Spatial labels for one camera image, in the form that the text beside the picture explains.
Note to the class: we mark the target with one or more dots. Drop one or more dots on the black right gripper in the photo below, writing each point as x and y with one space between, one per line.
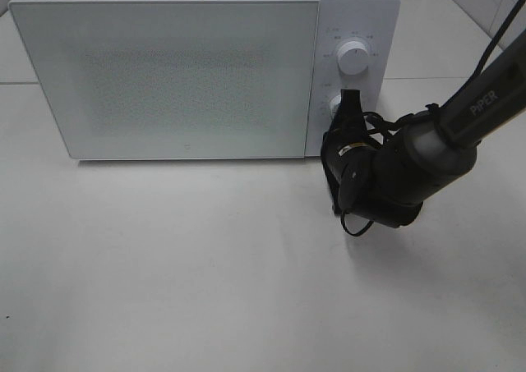
347 152

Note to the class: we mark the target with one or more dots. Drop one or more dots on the white timer knob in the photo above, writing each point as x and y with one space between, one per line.
335 106

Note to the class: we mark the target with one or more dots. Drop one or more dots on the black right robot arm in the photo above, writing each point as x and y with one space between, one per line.
384 171

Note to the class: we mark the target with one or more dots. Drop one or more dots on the white upper power knob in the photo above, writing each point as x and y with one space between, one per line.
353 57

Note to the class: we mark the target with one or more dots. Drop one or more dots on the white microwave oven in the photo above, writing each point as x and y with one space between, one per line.
372 21

